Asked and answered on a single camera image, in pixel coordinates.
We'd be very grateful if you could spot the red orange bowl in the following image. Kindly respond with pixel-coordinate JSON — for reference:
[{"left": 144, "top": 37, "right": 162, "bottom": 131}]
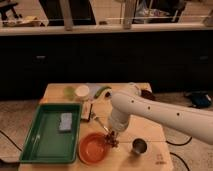
[{"left": 78, "top": 132, "right": 110, "bottom": 165}]

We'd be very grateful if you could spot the dark red grape bunch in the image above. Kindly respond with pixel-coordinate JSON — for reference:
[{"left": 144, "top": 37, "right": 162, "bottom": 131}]
[{"left": 105, "top": 131, "right": 119, "bottom": 147}]

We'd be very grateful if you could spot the grey blue sponge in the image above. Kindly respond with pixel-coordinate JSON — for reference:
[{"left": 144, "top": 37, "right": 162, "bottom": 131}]
[{"left": 59, "top": 113, "right": 72, "bottom": 131}]

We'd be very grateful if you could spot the dark purple bowl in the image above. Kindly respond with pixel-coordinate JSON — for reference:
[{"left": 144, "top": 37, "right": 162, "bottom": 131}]
[{"left": 141, "top": 90, "right": 156, "bottom": 101}]

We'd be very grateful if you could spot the light green cup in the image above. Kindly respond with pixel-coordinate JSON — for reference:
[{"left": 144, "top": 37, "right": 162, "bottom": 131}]
[{"left": 64, "top": 87, "right": 75, "bottom": 100}]

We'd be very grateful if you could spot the black floor cable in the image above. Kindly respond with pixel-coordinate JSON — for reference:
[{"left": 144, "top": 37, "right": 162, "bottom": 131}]
[{"left": 165, "top": 136, "right": 194, "bottom": 147}]

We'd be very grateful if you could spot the green plastic tray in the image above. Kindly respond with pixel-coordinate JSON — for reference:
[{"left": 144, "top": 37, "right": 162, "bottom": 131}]
[{"left": 19, "top": 103, "right": 82, "bottom": 164}]

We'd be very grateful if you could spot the long handled spoon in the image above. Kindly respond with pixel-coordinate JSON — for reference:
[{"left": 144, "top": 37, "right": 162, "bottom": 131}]
[{"left": 105, "top": 92, "right": 112, "bottom": 98}]

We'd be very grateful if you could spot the small brown box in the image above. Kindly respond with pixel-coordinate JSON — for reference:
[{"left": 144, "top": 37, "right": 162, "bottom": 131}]
[{"left": 81, "top": 102, "right": 93, "bottom": 121}]

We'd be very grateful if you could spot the green vegetable toy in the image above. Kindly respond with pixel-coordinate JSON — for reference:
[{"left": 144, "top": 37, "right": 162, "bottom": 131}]
[{"left": 94, "top": 86, "right": 111, "bottom": 99}]

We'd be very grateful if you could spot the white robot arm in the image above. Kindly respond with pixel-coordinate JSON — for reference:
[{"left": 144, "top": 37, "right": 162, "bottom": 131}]
[{"left": 108, "top": 83, "right": 213, "bottom": 145}]

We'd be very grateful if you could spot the small metal cup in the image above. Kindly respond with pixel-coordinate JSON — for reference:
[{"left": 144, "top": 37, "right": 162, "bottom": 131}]
[{"left": 132, "top": 138, "right": 147, "bottom": 155}]

